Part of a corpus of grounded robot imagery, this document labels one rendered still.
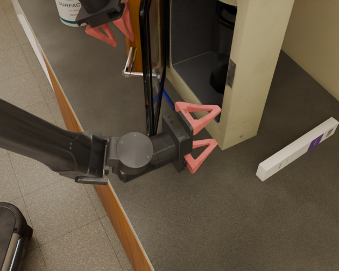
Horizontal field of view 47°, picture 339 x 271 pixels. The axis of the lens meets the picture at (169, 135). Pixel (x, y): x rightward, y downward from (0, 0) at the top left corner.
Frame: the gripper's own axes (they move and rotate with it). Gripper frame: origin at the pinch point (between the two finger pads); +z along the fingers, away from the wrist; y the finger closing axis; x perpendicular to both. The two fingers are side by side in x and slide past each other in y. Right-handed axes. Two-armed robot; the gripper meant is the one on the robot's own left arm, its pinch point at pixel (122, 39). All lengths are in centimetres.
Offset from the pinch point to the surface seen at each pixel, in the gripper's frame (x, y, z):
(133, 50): -1.1, -0.1, 4.1
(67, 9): -42, 37, 8
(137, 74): 6.1, -2.0, 5.4
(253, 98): 0.4, -21.2, 25.6
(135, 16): -22.1, 6.0, 8.0
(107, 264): 7, 70, 104
